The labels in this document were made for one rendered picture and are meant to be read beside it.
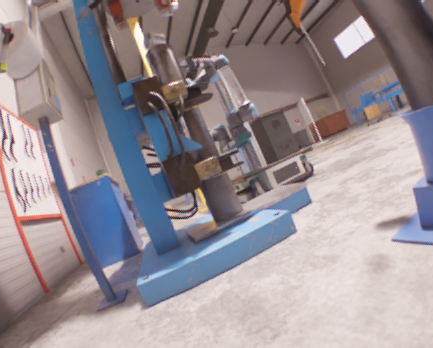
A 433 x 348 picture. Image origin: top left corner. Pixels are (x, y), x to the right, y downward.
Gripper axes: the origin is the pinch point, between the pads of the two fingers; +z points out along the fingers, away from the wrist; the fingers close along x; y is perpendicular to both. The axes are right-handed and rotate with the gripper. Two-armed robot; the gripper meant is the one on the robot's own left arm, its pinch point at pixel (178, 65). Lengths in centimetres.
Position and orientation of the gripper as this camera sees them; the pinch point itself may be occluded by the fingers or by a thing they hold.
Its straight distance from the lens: 197.7
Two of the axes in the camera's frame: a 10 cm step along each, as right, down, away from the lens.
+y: 5.5, -2.5, -8.0
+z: -7.3, 3.1, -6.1
